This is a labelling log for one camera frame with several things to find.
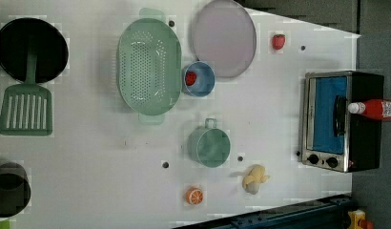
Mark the red plush ketchup bottle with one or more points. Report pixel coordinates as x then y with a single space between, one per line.
376 109

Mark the silver black toaster oven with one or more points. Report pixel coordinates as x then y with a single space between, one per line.
333 138

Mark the blue cup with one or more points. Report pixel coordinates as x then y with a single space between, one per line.
204 79

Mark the red strawberry in cup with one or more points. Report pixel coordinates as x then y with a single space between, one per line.
190 78

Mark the green oval colander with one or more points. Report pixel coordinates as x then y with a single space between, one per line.
149 66

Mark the orange slice toy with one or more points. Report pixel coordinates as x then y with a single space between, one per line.
194 196

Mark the grey round plate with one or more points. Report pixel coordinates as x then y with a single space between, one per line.
224 35

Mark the yellow plush banana toy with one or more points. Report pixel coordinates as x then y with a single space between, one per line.
254 179

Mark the red toy strawberry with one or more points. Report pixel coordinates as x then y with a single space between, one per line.
278 41

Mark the green slotted spatula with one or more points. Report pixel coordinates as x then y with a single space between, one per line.
26 107

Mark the yellow red toy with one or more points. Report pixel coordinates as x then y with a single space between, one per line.
359 220

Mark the black round frying pan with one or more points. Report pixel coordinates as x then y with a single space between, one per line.
48 42

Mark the dark cylindrical pot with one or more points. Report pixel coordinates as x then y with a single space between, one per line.
15 190

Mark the green object at corner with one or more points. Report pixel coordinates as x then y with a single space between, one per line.
4 224

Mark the green mug with handle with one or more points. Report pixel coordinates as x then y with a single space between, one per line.
208 145

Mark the blue metal frame rail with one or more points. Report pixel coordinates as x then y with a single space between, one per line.
323 213

